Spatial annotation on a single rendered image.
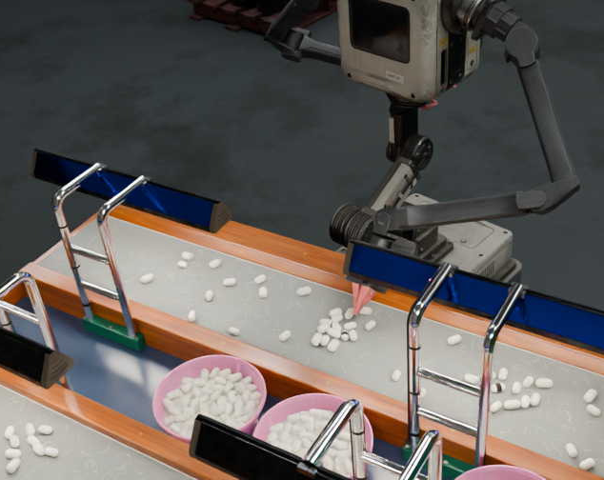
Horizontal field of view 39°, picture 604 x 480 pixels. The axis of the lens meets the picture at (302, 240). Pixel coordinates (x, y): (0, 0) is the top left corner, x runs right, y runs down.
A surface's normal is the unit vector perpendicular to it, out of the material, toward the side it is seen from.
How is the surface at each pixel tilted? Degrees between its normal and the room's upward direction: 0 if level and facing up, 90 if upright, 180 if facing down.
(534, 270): 0
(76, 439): 0
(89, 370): 0
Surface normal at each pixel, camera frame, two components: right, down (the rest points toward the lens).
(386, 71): -0.68, 0.48
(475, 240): -0.08, -0.80
